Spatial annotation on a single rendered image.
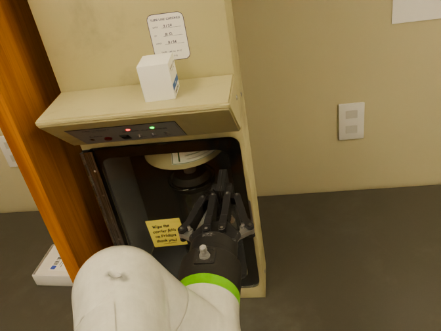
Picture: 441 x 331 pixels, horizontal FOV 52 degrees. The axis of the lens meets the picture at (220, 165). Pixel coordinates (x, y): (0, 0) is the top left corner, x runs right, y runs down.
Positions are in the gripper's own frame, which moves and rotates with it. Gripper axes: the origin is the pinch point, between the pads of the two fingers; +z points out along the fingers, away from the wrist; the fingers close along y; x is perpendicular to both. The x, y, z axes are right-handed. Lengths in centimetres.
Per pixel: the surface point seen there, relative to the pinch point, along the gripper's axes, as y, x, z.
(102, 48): 17.3, -27.1, 4.7
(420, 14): -47, -13, 48
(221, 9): -3.9, -30.9, 4.7
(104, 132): 18.1, -15.0, -2.9
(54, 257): 54, 33, 18
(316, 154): -21, 25, 48
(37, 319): 52, 37, 0
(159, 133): 9.5, -12.4, -0.3
